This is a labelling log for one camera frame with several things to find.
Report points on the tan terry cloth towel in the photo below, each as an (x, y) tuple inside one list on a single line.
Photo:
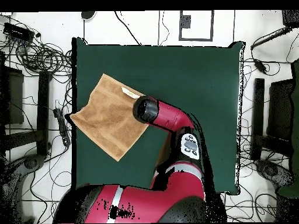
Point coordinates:
[(107, 121)]

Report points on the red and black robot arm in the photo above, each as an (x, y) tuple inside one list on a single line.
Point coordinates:
[(168, 114)]

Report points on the dark flat panel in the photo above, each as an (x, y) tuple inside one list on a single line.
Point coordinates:
[(280, 109)]

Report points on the dark flat box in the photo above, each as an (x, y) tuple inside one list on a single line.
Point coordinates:
[(15, 98)]

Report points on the dark green table cloth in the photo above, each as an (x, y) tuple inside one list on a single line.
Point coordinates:
[(186, 77)]

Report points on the black power strip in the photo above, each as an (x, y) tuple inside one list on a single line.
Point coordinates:
[(62, 127)]

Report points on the dark grey curved stand base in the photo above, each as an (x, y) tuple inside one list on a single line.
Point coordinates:
[(32, 162), (273, 172)]

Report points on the black power adapter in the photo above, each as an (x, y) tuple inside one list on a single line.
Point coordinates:
[(260, 65)]

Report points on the dark oval object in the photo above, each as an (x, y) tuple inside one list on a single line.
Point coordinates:
[(88, 15)]

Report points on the black rod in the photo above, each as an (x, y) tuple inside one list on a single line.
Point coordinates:
[(268, 38)]

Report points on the black corner box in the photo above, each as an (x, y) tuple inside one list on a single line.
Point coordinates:
[(290, 18)]

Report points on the black stand frame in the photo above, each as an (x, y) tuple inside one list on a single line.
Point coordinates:
[(43, 112)]

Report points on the black stand post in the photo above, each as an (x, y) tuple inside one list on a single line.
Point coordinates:
[(258, 116)]

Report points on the black network switch box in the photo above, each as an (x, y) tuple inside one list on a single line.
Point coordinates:
[(18, 31)]

